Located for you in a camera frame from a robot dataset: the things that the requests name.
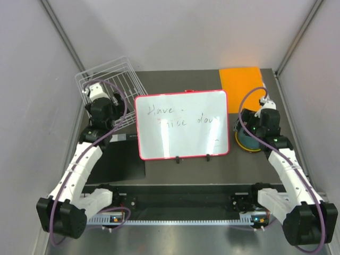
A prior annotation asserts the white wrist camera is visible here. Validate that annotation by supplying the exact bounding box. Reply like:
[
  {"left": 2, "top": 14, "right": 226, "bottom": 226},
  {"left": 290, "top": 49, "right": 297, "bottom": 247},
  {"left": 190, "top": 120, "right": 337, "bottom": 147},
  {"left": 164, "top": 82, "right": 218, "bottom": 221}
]
[
  {"left": 82, "top": 82, "right": 109, "bottom": 103},
  {"left": 254, "top": 96, "right": 276, "bottom": 118}
]

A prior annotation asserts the orange folder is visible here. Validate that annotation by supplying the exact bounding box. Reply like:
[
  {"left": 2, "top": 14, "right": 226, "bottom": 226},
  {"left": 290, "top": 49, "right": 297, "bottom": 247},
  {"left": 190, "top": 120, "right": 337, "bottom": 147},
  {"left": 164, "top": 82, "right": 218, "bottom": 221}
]
[{"left": 219, "top": 67, "right": 264, "bottom": 114}]

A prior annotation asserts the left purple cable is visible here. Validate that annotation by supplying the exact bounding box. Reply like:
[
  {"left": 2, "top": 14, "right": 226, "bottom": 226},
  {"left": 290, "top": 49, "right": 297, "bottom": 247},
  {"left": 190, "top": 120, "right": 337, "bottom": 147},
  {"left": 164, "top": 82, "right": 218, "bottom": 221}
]
[{"left": 50, "top": 80, "right": 131, "bottom": 247}]

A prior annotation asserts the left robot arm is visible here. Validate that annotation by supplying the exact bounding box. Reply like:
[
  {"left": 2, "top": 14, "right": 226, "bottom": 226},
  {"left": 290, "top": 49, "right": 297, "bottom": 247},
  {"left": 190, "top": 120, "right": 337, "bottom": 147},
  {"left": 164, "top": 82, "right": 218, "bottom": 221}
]
[{"left": 36, "top": 92, "right": 128, "bottom": 246}]

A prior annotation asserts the grey cable duct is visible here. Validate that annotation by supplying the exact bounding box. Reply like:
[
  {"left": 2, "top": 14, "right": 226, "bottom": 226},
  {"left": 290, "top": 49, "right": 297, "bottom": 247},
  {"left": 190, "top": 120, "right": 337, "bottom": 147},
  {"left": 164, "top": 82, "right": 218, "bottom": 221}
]
[{"left": 87, "top": 214, "right": 266, "bottom": 226}]

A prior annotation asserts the purple cable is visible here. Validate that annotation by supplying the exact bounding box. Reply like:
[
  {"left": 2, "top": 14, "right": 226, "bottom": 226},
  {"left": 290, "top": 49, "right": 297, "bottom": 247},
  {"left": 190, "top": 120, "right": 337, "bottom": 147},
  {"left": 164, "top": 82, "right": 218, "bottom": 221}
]
[
  {"left": 50, "top": 80, "right": 131, "bottom": 247},
  {"left": 238, "top": 87, "right": 327, "bottom": 252}
]

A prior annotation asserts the red framed whiteboard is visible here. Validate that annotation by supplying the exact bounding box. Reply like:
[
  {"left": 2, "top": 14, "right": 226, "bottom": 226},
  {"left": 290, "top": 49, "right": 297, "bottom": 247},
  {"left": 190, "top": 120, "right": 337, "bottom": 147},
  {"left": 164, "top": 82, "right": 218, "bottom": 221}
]
[{"left": 134, "top": 90, "right": 230, "bottom": 160}]

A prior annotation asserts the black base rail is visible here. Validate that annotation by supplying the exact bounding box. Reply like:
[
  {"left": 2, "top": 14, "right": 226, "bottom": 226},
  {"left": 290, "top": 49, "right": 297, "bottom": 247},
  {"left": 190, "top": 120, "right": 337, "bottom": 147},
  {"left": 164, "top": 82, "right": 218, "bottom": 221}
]
[{"left": 83, "top": 184, "right": 260, "bottom": 213}]

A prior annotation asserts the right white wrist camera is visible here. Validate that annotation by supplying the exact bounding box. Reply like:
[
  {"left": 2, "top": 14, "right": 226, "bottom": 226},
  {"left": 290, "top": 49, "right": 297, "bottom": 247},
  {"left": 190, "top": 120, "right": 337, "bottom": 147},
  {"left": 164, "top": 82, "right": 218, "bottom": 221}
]
[{"left": 254, "top": 96, "right": 276, "bottom": 118}]

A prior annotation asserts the white wire dish rack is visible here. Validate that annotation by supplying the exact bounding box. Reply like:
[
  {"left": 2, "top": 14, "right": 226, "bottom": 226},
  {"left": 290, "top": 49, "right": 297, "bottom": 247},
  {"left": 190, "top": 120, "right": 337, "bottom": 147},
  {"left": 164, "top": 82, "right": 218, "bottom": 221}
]
[{"left": 75, "top": 56, "right": 148, "bottom": 129}]

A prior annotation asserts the dark green plate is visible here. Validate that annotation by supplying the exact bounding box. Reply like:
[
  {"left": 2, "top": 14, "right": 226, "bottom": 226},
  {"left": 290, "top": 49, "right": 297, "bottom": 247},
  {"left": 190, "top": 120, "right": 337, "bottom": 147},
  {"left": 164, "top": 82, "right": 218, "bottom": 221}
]
[{"left": 236, "top": 128, "right": 260, "bottom": 151}]

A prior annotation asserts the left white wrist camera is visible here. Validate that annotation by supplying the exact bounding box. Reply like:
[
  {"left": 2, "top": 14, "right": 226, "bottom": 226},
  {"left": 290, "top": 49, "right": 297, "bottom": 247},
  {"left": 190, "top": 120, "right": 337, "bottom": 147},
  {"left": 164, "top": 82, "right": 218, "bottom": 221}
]
[{"left": 82, "top": 82, "right": 109, "bottom": 103}]

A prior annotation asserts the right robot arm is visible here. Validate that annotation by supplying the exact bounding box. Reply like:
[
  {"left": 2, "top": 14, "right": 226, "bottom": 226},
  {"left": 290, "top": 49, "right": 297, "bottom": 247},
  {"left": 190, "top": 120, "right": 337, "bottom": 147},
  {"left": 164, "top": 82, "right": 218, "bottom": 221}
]
[{"left": 234, "top": 108, "right": 338, "bottom": 247}]

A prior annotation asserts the lime green plate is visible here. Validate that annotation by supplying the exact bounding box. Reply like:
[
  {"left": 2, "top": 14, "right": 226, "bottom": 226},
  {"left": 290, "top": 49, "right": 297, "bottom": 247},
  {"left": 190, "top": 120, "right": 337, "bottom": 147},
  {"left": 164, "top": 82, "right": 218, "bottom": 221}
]
[{"left": 235, "top": 133, "right": 261, "bottom": 153}]

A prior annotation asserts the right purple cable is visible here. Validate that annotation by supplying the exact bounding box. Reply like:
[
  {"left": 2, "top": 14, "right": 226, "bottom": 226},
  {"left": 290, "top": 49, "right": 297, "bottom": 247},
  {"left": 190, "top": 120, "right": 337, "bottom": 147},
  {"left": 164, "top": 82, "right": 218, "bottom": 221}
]
[{"left": 238, "top": 87, "right": 327, "bottom": 252}]

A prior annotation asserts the black tablet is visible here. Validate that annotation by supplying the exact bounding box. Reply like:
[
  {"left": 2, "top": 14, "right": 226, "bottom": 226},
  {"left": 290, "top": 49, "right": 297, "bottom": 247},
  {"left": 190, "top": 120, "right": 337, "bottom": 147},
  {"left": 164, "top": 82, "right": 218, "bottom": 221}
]
[{"left": 87, "top": 134, "right": 146, "bottom": 185}]

